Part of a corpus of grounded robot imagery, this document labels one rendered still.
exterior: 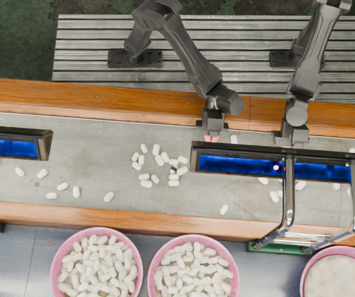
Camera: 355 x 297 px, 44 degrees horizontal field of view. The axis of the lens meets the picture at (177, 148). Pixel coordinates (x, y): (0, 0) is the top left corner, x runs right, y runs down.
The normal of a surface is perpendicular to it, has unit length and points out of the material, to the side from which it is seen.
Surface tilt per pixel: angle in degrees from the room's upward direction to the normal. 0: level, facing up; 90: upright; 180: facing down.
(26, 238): 0
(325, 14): 31
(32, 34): 0
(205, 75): 40
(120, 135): 0
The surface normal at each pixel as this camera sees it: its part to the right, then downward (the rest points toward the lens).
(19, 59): 0.02, -0.34
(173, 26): 0.47, 0.15
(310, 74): -0.15, 0.17
